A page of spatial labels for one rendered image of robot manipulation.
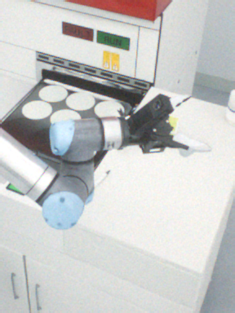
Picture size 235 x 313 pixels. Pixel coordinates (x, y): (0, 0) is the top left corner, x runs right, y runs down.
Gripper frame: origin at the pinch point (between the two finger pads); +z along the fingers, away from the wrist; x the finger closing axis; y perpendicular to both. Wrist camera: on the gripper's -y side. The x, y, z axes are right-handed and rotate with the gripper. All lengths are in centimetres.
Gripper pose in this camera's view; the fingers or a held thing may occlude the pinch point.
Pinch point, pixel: (202, 120)
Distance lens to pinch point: 117.2
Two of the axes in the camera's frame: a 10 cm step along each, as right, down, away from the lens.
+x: 1.9, 8.2, -5.3
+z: 9.7, -0.8, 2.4
